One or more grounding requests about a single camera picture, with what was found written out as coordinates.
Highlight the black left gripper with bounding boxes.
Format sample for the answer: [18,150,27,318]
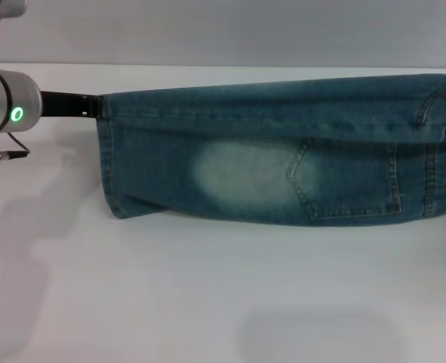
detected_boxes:
[39,90,105,119]

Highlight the blue denim shorts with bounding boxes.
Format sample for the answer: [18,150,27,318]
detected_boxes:
[95,73,446,228]

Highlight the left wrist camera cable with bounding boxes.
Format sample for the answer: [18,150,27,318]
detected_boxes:
[0,130,32,159]

